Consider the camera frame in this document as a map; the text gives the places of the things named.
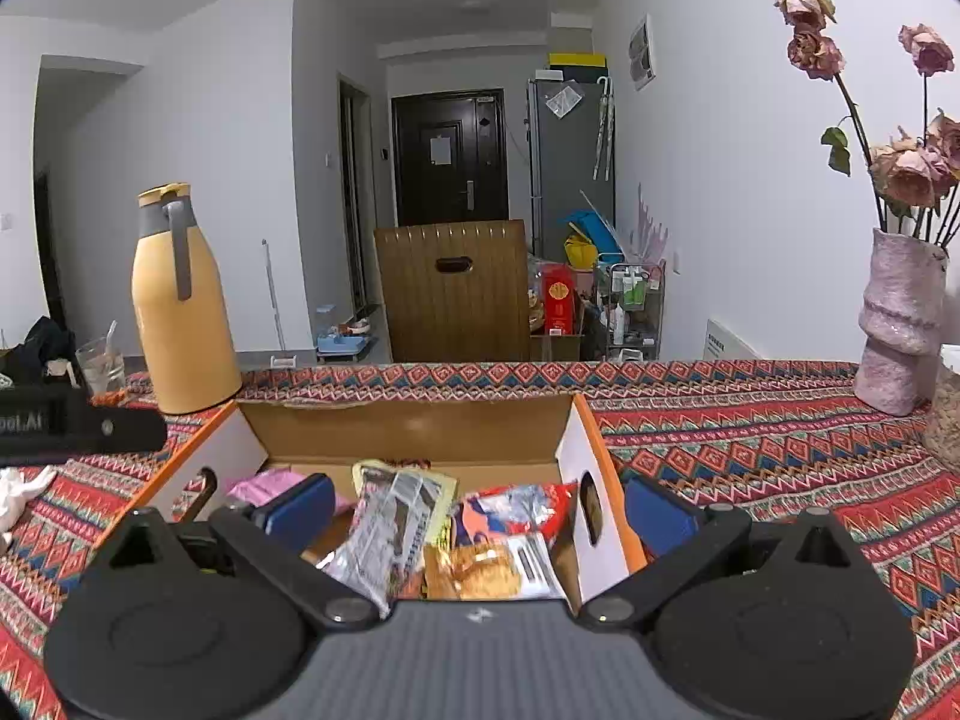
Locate pink textured vase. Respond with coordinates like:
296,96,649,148
853,227,950,416

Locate orange cardboard box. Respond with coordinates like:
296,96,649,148
94,390,650,605

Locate silver snack packet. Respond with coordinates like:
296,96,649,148
322,460,460,620

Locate red gift box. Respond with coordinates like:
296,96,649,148
541,264,577,335

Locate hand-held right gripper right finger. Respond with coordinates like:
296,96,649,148
576,471,878,632

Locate drinking glass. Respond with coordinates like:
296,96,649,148
75,321,127,402

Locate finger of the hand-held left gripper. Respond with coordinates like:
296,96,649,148
88,405,169,461

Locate black entrance door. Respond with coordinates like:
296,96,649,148
391,90,509,227

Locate yellow thermos jug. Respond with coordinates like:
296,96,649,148
132,182,242,415

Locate clear seed container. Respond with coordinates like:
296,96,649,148
922,345,960,473

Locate grey interior door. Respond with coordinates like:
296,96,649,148
337,79,372,316

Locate brown cardboard carton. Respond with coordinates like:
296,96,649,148
531,330,584,362

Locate blue board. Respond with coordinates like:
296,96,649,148
566,210,623,256

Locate blue pet tray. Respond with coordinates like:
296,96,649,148
316,322,376,357

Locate pink feather sticks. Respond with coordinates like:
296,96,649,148
636,184,670,263

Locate pink snack packet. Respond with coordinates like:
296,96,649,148
227,467,353,515

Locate patterned red tablecloth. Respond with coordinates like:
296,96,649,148
0,360,960,720

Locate orange white snack packet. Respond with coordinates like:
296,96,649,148
422,532,567,602

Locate wooden chair back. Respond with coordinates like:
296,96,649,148
373,220,532,365

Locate red snack packet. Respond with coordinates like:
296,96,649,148
450,484,580,541

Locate black bag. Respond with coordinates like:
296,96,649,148
0,315,76,383

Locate white cloth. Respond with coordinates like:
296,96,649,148
0,465,57,548

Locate white pole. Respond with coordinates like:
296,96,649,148
261,238,287,357

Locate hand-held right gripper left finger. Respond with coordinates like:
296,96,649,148
79,474,381,632

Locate wire trolley rack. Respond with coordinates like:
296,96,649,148
594,259,666,361

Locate white umbrella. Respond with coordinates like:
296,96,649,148
592,77,616,181

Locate dried rose bouquet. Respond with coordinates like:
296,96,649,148
775,0,960,245

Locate grey refrigerator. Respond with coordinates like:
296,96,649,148
527,75,616,263

